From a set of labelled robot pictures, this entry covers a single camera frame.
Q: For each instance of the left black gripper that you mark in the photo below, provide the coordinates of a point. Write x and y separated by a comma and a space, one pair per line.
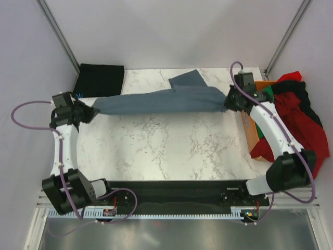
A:
91, 112

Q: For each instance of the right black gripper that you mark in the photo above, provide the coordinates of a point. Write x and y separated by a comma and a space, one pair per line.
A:
227, 104

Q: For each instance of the blue-grey t shirt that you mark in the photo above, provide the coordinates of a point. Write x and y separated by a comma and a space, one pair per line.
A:
188, 93

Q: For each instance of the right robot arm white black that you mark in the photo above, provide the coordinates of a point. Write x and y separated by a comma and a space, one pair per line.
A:
293, 165

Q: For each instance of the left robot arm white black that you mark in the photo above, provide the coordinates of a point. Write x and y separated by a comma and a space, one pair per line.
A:
67, 188

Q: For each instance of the green t shirt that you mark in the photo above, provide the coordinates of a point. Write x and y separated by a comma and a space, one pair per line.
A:
269, 91

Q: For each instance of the folded black t shirt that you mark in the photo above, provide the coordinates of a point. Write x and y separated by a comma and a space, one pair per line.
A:
99, 81

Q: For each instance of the orange plastic basket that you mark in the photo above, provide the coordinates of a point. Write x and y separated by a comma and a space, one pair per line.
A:
248, 124

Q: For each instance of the red t shirt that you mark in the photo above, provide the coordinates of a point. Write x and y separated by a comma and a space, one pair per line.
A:
303, 129

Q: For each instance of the black t shirt in basket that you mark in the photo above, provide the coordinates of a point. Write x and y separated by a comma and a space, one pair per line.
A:
294, 92

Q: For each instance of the right aluminium frame post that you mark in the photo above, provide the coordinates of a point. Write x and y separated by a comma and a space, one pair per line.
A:
287, 36

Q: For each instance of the aluminium frame post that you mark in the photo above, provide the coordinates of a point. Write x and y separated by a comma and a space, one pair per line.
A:
287, 36
58, 33

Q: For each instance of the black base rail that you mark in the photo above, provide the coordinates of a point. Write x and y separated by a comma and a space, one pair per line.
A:
180, 197

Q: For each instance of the left aluminium frame post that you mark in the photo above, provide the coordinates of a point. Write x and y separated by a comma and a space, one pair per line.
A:
58, 33

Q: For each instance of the white slotted cable duct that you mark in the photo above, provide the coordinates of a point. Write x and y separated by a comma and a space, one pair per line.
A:
233, 214

